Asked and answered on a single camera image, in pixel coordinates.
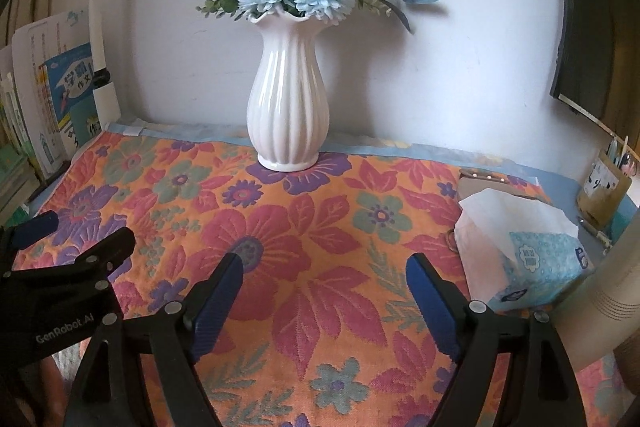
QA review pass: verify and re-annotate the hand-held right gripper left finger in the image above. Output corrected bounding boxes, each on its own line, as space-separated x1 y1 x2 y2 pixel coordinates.
65 252 245 427

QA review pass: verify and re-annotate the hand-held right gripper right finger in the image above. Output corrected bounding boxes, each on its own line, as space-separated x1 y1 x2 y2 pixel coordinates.
405 253 588 427

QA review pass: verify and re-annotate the black wall television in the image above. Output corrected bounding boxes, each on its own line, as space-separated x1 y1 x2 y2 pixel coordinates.
547 0 640 142

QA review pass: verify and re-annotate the orange floral cloth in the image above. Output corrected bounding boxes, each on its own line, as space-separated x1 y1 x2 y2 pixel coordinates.
10 127 640 427

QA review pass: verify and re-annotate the blue white tissue pack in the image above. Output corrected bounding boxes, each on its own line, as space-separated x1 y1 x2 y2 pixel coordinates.
454 188 597 314

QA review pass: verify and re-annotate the row of books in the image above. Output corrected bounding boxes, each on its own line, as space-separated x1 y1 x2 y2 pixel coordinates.
0 9 108 214

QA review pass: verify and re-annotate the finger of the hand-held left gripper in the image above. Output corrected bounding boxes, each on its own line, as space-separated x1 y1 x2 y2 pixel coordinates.
0 211 60 253
65 228 137 288

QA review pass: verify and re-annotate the white rounded object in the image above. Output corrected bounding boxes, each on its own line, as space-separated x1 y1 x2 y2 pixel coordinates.
550 227 640 370

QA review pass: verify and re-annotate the white desk lamp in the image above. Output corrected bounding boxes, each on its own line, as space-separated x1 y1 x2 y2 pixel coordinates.
40 0 126 132

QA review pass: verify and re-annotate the brown pen holder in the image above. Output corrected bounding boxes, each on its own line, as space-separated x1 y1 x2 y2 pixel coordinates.
576 134 638 233

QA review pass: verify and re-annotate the white ribbed vase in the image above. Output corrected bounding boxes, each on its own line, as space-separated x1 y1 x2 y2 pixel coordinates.
246 9 331 172

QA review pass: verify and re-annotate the brown wooden board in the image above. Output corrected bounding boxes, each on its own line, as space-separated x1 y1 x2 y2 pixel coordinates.
459 169 544 202

